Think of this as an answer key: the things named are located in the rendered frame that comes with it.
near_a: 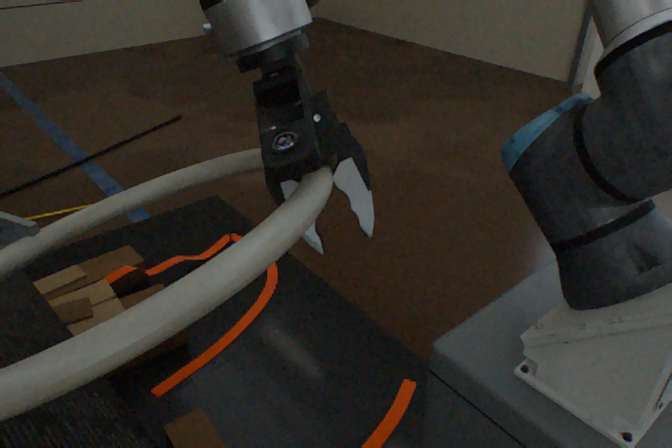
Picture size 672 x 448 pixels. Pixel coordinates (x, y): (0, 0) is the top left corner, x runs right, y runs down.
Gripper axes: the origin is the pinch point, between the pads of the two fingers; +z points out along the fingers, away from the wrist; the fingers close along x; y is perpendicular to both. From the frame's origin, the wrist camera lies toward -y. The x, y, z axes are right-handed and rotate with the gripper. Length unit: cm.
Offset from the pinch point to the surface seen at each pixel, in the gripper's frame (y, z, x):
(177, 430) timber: 75, 73, 75
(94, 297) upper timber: 120, 41, 104
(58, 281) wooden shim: 144, 39, 129
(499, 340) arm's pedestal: 24.7, 37.7, -15.7
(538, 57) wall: 450, 86, -177
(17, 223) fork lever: 15.7, -10.2, 40.6
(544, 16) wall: 446, 54, -187
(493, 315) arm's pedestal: 31, 37, -17
